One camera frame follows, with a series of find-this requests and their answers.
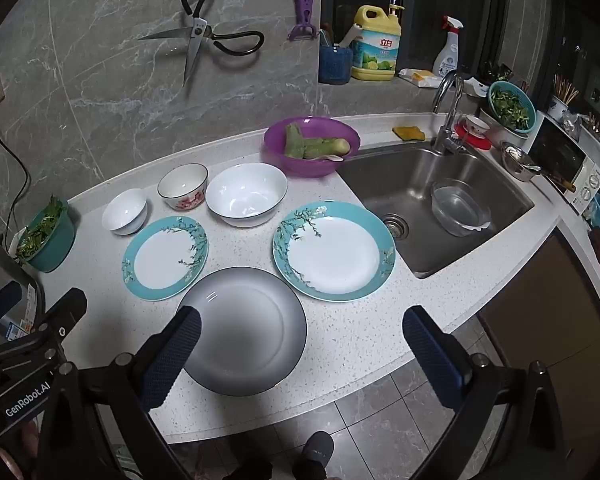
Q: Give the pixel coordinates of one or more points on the leafy green vegetables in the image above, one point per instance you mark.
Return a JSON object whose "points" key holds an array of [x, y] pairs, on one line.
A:
{"points": [[37, 235]]}

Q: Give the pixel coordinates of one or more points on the bundle of chopsticks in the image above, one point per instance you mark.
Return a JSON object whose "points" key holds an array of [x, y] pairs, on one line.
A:
{"points": [[565, 89]]}

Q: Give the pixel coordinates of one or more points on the large teal floral plate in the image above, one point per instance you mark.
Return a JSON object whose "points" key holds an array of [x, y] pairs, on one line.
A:
{"points": [[335, 260]]}

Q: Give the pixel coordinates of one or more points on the yellow sponge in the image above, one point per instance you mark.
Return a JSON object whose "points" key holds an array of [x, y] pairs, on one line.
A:
{"points": [[409, 132]]}

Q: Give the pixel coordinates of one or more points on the large white bowl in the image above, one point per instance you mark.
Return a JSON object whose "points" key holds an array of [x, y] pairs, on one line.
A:
{"points": [[245, 195]]}

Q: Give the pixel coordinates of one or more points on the gray plate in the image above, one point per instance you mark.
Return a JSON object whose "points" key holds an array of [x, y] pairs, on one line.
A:
{"points": [[250, 330]]}

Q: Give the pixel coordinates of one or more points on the brown cabinet door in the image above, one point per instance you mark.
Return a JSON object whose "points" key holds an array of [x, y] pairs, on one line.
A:
{"points": [[555, 335]]}

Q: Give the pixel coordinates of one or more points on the stainless steel sink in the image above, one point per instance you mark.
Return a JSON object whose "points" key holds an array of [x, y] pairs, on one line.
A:
{"points": [[380, 180]]}

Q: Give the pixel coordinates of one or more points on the purple peeler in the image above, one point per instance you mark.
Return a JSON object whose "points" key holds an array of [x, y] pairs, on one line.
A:
{"points": [[305, 0]]}

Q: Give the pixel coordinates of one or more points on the small floral cup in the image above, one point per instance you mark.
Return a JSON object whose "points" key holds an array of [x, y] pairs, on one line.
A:
{"points": [[476, 125]]}

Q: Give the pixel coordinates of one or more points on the teal plastic basin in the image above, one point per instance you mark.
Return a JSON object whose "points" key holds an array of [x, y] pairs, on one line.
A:
{"points": [[55, 250]]}

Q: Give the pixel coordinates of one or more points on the white spoon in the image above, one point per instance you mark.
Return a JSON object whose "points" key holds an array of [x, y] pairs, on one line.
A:
{"points": [[330, 158]]}

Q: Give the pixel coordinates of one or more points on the chrome faucet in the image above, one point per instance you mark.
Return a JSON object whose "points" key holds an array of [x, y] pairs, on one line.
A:
{"points": [[450, 135]]}

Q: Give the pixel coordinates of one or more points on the dark-rimmed floral bowl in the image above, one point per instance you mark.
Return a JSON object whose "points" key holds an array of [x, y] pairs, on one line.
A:
{"points": [[180, 182]]}

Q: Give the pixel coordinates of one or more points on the purple plastic bowl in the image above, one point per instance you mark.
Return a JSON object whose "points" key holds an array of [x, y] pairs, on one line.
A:
{"points": [[300, 165]]}

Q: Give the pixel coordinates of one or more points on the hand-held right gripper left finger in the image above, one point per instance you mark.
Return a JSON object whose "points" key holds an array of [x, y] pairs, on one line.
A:
{"points": [[175, 355]]}

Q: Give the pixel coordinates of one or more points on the white basin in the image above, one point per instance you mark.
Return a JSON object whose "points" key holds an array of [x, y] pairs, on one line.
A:
{"points": [[502, 136]]}

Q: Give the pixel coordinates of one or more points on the chopped green vegetables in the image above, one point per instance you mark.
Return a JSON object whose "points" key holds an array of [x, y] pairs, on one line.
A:
{"points": [[512, 110]]}

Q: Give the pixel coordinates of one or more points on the clear plastic bowl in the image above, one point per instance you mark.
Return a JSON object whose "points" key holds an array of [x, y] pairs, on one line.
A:
{"points": [[460, 210]]}

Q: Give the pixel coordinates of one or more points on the small teal floral plate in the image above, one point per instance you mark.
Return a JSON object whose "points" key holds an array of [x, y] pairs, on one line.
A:
{"points": [[165, 260]]}

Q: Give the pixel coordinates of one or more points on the small white bowl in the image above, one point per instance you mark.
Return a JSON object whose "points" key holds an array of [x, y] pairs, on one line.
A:
{"points": [[125, 210]]}

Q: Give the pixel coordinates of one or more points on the peeled green gourd piece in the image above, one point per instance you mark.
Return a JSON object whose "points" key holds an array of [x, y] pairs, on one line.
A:
{"points": [[296, 140], [330, 146]]}

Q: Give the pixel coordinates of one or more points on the ceramic chopstick holder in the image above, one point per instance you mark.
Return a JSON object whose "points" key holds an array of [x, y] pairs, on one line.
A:
{"points": [[559, 109]]}

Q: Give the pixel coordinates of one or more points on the white cloth pack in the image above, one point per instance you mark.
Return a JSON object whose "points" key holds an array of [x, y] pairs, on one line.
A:
{"points": [[420, 77]]}

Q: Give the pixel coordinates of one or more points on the small bowl of greens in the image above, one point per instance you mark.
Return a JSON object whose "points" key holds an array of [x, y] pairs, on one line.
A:
{"points": [[493, 95]]}

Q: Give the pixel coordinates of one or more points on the person's gray slipper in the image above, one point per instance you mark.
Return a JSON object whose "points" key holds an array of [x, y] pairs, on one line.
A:
{"points": [[315, 452]]}

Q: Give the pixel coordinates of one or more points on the red coaster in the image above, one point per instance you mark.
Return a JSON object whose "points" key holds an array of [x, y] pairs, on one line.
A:
{"points": [[480, 144]]}

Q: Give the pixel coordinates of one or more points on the yellow detergent bottle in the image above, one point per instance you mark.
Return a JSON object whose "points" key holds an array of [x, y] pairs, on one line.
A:
{"points": [[375, 55]]}

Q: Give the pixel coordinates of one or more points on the white microwave oven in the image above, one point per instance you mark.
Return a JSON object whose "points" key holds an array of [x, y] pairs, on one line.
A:
{"points": [[555, 155]]}

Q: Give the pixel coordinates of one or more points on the white spray bottle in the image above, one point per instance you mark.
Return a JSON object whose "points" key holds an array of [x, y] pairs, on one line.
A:
{"points": [[447, 60]]}

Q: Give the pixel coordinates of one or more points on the small steel pot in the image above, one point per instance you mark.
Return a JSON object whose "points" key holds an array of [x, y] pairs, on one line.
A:
{"points": [[517, 165]]}

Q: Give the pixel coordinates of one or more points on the blue utensil holder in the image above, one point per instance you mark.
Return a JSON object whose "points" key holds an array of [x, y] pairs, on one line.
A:
{"points": [[335, 65]]}

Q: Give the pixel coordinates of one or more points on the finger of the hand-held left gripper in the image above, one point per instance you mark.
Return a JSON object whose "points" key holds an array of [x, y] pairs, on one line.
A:
{"points": [[66, 310], [0, 304]]}

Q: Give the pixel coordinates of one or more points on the stainless steel pot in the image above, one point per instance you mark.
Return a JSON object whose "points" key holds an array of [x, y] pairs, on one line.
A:
{"points": [[32, 295]]}

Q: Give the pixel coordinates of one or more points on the person's left hand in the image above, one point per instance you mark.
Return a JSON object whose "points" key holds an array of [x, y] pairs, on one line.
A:
{"points": [[12, 455]]}

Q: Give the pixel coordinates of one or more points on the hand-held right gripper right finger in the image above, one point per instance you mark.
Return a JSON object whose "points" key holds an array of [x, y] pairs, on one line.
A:
{"points": [[430, 355]]}

